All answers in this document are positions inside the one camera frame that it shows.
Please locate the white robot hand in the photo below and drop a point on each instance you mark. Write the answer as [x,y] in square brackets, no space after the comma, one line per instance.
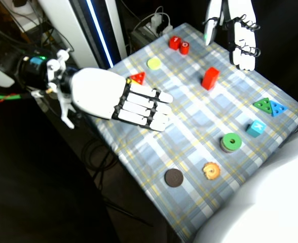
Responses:
[244,38]
[98,91]

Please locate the red rectangular block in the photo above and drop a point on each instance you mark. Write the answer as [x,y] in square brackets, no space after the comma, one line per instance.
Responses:
[209,79]

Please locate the blue cube with letter X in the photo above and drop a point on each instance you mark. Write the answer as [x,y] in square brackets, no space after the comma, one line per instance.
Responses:
[255,128]

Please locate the red triangle block with holes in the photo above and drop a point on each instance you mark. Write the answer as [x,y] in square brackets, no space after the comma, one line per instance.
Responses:
[139,78]

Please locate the green triangle block with holes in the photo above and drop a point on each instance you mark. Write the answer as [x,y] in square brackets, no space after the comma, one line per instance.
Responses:
[263,105]

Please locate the blue triangle block with holes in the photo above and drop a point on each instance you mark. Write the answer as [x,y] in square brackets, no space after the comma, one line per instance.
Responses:
[278,109]

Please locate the red cylinder with numeral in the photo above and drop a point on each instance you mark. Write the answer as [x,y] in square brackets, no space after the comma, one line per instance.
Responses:
[184,48]

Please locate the yellow-green round disc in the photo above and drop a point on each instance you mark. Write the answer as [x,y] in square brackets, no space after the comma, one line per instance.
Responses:
[154,63]

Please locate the red cube with numeral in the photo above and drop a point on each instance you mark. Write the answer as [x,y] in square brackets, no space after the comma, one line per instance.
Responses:
[174,43]

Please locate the grey box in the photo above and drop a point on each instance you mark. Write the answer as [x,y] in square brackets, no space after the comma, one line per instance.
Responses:
[141,34]

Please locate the white column with blue light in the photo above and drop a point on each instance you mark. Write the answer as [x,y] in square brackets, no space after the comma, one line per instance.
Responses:
[62,25]

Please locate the white power strip with plugs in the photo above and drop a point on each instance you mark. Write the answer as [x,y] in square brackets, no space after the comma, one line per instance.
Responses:
[161,26]

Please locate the plaid tablecloth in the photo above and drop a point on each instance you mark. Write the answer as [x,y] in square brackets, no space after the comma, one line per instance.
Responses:
[189,121]

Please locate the dark brown round toy biscuit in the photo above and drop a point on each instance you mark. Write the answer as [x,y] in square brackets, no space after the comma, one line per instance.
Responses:
[173,178]

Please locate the black tripod stand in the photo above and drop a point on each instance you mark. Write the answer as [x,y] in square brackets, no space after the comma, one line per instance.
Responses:
[128,213]

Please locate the tan flower-shaped toy biscuit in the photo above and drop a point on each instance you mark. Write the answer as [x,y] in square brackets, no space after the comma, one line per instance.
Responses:
[211,171]

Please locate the white rounded robot shell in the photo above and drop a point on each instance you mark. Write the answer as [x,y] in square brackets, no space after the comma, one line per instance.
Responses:
[265,202]

